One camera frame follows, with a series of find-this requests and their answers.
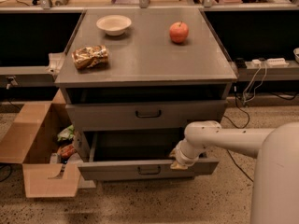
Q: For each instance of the grey drawer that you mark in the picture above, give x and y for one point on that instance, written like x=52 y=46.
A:
x=135 y=116
x=136 y=155

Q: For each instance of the red apple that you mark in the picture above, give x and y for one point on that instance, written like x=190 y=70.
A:
x=178 y=32

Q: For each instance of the grey drawer cabinet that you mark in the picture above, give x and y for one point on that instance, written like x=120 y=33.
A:
x=144 y=64

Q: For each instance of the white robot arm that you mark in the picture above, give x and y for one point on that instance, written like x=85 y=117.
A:
x=275 y=196

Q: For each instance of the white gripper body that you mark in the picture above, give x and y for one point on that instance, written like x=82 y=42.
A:
x=182 y=158

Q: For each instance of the golden snack bag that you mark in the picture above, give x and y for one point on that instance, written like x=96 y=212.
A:
x=89 y=57

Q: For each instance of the white power strip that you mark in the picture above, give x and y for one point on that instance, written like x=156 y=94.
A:
x=277 y=62

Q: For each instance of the grey top drawer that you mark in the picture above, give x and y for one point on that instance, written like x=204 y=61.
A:
x=135 y=116

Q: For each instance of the white bowl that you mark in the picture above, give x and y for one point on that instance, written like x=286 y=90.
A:
x=114 y=25

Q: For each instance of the open cardboard box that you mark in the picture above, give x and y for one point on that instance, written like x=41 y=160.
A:
x=30 y=141

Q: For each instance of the green snack bag in box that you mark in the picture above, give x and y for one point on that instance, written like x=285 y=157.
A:
x=66 y=134

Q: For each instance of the red snack bag in box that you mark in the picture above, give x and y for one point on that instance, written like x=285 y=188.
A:
x=67 y=151

